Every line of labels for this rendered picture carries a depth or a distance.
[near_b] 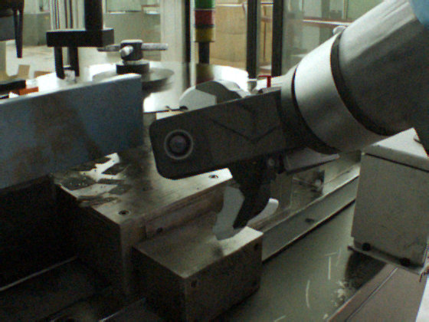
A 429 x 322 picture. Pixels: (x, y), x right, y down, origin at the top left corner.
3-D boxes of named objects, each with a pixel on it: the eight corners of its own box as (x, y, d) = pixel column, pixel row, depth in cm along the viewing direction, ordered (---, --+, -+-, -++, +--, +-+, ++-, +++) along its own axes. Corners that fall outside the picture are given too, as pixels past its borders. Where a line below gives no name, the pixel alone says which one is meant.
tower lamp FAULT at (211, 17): (204, 24, 89) (204, 8, 87) (220, 24, 86) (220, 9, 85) (187, 24, 86) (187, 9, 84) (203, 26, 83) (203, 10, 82)
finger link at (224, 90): (208, 116, 46) (259, 146, 39) (192, 118, 45) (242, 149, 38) (211, 70, 44) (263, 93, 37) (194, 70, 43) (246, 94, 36)
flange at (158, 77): (149, 92, 54) (149, 71, 53) (75, 87, 57) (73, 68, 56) (188, 75, 63) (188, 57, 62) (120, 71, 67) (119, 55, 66)
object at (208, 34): (204, 39, 90) (204, 24, 89) (220, 41, 87) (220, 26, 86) (187, 41, 87) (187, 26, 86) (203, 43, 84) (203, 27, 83)
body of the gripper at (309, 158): (301, 175, 44) (392, 142, 33) (225, 195, 40) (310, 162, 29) (279, 101, 45) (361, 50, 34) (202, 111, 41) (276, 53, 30)
